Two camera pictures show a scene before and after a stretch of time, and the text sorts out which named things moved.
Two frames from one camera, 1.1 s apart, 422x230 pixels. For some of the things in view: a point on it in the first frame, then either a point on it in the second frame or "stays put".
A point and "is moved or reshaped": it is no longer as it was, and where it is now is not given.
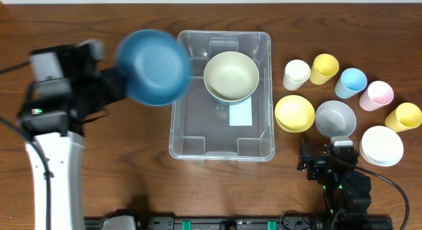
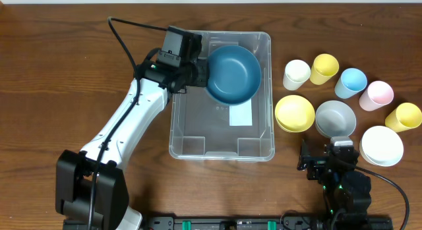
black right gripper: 315,163 stays put
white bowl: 380,145 stays put
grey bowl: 334,118 stays put
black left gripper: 110,86 -> 201,73
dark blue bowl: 157,65 is moved or reshaped
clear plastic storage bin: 228,114 stays put
